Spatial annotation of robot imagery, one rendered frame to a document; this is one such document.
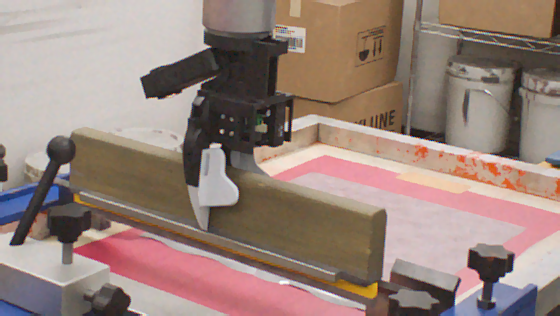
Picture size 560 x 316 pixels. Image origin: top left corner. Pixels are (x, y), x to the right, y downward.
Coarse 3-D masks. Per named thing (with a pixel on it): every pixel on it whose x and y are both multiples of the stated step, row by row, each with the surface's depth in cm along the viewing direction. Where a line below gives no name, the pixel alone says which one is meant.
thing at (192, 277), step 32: (320, 160) 174; (352, 192) 160; (384, 192) 161; (416, 192) 161; (96, 256) 132; (128, 256) 132; (160, 256) 133; (192, 256) 133; (160, 288) 124; (192, 288) 124; (224, 288) 125
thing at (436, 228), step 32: (448, 192) 162; (416, 224) 148; (448, 224) 149; (480, 224) 150; (512, 224) 150; (544, 224) 151; (384, 256) 136; (416, 256) 137; (448, 256) 138; (256, 288) 125; (288, 288) 125
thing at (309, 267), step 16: (80, 192) 128; (96, 192) 128; (112, 208) 125; (128, 208) 124; (144, 208) 123; (160, 224) 121; (176, 224) 120; (192, 224) 119; (208, 240) 117; (224, 240) 116; (240, 240) 116; (256, 256) 114; (272, 256) 112; (288, 256) 112; (304, 272) 110; (320, 272) 109; (336, 272) 109
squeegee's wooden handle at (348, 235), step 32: (96, 160) 127; (128, 160) 124; (160, 160) 121; (128, 192) 125; (160, 192) 122; (256, 192) 114; (288, 192) 112; (320, 192) 112; (224, 224) 117; (256, 224) 115; (288, 224) 112; (320, 224) 110; (352, 224) 108; (384, 224) 108; (320, 256) 111; (352, 256) 108
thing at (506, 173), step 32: (320, 128) 183; (352, 128) 181; (256, 160) 171; (416, 160) 174; (448, 160) 170; (480, 160) 167; (512, 160) 168; (544, 192) 162; (544, 256) 130; (544, 288) 122
